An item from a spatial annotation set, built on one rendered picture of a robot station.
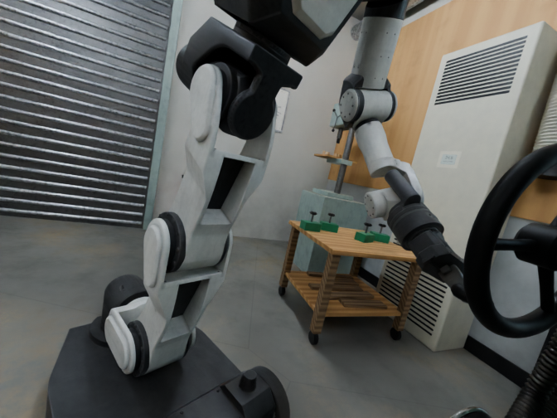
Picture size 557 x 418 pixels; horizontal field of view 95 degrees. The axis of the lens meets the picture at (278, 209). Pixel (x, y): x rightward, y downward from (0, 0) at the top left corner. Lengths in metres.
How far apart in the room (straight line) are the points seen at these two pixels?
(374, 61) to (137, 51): 2.38
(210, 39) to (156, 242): 0.43
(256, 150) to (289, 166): 2.45
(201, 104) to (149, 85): 2.29
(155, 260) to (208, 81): 0.38
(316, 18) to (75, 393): 1.01
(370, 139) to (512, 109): 1.20
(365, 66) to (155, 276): 0.69
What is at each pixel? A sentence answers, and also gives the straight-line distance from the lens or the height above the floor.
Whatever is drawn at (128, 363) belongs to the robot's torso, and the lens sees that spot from 0.86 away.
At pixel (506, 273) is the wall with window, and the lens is 1.99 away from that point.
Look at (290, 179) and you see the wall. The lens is 3.07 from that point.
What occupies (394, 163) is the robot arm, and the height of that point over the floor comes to 0.91.
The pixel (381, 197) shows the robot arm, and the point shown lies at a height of 0.82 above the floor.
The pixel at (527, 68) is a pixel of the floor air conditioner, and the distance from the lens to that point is 1.89.
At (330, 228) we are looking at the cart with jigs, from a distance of 1.65.
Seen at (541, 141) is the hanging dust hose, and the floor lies 1.24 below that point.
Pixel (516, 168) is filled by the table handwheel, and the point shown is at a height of 0.90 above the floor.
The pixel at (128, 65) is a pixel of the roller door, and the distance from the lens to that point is 2.86.
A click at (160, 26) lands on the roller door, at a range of 2.93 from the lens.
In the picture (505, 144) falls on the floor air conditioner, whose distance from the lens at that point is 1.79.
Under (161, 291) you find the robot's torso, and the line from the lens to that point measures 0.65.
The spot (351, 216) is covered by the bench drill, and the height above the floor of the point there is 0.58.
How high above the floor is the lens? 0.84
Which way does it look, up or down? 8 degrees down
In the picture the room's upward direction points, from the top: 12 degrees clockwise
